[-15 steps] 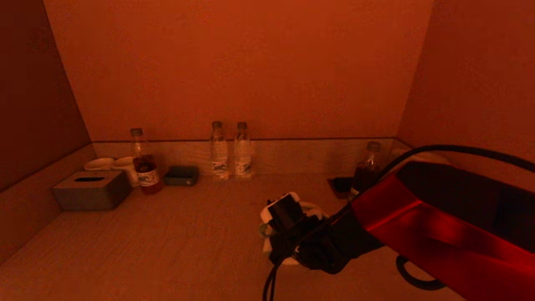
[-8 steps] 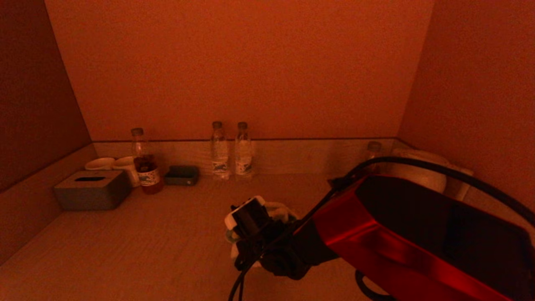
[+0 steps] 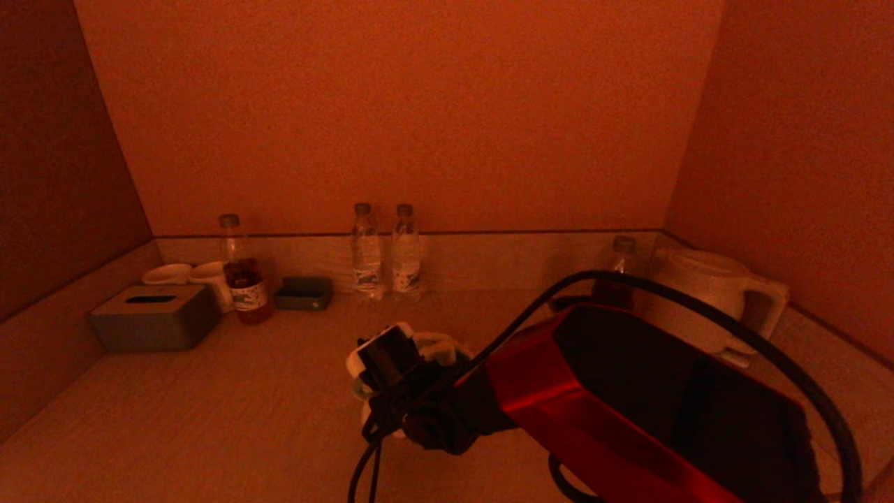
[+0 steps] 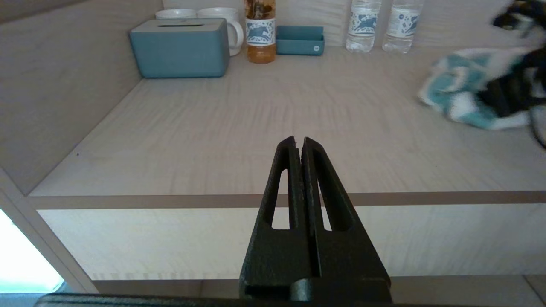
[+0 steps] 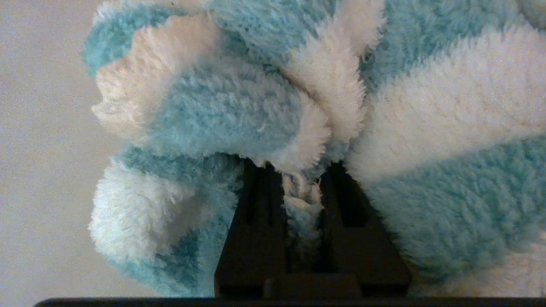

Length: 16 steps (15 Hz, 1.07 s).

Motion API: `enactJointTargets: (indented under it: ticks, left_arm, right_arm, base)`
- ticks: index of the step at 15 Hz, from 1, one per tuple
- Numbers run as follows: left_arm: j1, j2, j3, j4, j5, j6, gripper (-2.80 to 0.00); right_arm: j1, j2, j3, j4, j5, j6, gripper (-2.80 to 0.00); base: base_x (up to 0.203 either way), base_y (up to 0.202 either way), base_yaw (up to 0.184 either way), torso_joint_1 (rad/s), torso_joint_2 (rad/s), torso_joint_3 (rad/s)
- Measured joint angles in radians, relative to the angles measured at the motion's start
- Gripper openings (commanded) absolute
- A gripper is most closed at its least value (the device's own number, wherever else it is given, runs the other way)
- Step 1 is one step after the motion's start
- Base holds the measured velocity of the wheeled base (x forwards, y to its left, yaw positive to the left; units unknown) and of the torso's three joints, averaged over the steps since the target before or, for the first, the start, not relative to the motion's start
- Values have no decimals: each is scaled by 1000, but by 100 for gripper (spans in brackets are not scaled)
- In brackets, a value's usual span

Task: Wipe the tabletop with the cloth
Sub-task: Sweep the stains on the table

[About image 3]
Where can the small teal tray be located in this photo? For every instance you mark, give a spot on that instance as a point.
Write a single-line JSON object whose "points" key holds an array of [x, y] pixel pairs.
{"points": [[304, 295]]}

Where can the green white striped towel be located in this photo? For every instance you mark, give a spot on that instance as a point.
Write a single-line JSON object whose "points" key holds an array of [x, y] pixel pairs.
{"points": [[440, 346]]}

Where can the grey-blue tissue box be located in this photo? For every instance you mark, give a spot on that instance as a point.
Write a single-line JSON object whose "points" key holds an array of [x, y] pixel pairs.
{"points": [[150, 325]]}

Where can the white cup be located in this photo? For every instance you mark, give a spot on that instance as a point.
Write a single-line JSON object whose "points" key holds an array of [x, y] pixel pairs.
{"points": [[166, 274]]}

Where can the white kettle base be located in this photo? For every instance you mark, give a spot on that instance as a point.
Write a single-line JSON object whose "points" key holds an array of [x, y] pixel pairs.
{"points": [[733, 358]]}

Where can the half-full tea bottle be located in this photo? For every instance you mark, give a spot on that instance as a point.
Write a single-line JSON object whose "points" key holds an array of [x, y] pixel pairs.
{"points": [[246, 295]]}

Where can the white electric kettle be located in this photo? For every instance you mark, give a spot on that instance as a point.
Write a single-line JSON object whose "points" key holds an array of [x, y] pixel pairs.
{"points": [[698, 286]]}

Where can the small dark coaster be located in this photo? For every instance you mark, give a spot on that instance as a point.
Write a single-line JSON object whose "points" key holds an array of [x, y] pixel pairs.
{"points": [[569, 304]]}

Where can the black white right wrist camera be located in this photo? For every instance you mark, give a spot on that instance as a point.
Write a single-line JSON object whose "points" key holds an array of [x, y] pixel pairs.
{"points": [[391, 353]]}

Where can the full tea bottle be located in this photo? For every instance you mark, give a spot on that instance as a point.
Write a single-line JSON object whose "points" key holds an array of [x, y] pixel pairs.
{"points": [[624, 244]]}

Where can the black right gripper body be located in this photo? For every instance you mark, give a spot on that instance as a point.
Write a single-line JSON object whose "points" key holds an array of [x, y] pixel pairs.
{"points": [[433, 412]]}

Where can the clear water bottle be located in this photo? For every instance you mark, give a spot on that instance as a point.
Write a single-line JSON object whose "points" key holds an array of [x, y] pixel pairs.
{"points": [[407, 267], [367, 267]]}

